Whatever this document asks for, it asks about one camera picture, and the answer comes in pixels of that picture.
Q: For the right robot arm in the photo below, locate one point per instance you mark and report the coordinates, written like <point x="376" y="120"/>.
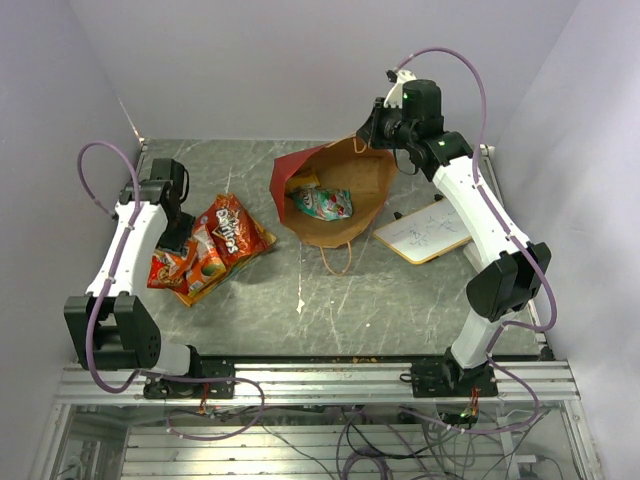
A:
<point x="409" y="118"/>

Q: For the white whiteboard stand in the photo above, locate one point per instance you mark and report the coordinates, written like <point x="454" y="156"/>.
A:
<point x="472" y="254"/>

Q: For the red paper bag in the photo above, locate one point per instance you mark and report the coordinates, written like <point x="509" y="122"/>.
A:
<point x="345" y="164"/>

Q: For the aluminium rail frame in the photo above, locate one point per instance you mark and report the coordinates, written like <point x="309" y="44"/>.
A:
<point x="330" y="383"/>

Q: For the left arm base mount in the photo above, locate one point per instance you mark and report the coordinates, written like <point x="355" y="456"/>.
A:
<point x="211" y="380"/>

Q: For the teal snack packet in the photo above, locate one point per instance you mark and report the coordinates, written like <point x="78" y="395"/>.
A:
<point x="324" y="204"/>

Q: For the orange cheetos snack bag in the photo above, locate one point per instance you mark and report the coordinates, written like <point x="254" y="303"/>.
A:
<point x="201" y="265"/>

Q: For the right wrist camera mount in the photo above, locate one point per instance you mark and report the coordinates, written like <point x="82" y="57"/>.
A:
<point x="397" y="78"/>

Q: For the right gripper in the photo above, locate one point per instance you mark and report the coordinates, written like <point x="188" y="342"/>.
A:
<point x="370" y="132"/>

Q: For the red doritos bag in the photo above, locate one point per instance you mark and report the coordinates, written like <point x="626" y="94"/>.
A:
<point x="235" y="234"/>

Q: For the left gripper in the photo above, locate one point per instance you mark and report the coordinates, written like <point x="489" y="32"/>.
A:
<point x="174" y="243"/>

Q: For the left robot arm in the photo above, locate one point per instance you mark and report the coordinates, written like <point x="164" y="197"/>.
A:
<point x="125" y="336"/>

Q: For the small whiteboard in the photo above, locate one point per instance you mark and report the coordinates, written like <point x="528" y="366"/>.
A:
<point x="425" y="234"/>

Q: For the orange honey dijon chip bag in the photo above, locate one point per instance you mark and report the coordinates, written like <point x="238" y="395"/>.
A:
<point x="187" y="301"/>

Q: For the yellow snack packet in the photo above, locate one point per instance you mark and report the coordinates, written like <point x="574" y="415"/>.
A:
<point x="307" y="179"/>

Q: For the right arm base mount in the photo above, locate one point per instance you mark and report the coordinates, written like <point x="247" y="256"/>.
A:
<point x="440" y="376"/>

